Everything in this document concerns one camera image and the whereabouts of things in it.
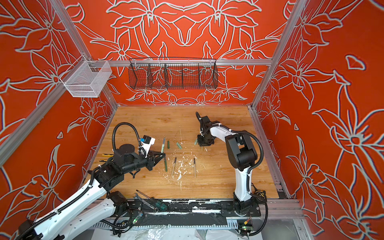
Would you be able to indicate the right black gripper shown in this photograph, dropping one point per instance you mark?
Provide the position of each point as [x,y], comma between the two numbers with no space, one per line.
[200,143]

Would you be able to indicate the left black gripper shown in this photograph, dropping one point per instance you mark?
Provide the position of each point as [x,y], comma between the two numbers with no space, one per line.
[151,161]

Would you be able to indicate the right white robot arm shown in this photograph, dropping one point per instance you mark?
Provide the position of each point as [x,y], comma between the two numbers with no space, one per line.
[245,153]

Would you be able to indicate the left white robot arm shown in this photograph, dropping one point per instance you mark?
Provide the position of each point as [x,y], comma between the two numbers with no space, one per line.
[95,201]

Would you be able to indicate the silver wrench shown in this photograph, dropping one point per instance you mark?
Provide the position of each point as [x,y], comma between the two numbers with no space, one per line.
[147,203]

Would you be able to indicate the yellow black pliers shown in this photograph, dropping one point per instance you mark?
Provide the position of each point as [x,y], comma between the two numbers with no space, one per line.
[106,157]

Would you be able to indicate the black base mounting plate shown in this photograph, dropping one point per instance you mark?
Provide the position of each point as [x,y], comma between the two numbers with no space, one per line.
[223,207]

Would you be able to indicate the small green circuit board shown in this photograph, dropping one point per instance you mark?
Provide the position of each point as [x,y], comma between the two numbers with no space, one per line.
[246,227]

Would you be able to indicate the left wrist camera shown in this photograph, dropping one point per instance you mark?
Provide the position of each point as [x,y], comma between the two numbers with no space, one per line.
[145,144]

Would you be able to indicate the green handled screwdriver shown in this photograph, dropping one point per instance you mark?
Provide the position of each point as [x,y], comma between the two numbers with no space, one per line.
[161,205]

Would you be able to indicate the black wire mesh basket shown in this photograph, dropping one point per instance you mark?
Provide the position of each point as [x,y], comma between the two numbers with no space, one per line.
[173,74]

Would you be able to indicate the white slotted cable duct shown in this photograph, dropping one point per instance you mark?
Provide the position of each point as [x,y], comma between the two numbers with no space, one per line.
[230,225]

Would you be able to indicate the white wire mesh basket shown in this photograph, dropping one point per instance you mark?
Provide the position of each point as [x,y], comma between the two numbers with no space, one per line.
[85,81]

